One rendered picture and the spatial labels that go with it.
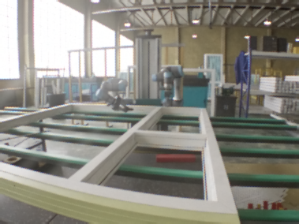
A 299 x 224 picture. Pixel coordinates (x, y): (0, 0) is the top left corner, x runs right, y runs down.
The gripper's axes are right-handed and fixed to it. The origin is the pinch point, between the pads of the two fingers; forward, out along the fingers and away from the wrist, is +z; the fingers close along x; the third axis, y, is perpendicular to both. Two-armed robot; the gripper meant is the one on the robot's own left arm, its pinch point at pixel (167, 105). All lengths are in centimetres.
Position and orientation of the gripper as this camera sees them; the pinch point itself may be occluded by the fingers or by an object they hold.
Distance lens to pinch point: 182.4
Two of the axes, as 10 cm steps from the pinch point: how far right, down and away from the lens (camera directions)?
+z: 0.0, 9.8, 1.9
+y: 9.7, 0.4, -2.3
